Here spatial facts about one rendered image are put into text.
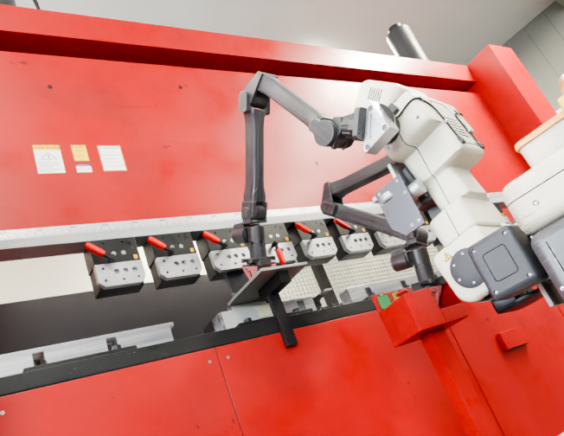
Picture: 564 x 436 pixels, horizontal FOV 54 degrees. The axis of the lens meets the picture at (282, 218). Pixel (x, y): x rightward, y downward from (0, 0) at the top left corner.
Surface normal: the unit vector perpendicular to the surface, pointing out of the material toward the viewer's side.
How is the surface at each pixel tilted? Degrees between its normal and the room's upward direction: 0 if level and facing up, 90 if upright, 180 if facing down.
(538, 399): 90
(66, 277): 90
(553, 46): 90
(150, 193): 90
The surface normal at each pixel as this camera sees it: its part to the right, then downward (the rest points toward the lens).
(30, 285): 0.61, -0.53
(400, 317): -0.88, 0.15
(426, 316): 0.33, -0.51
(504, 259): -0.71, -0.04
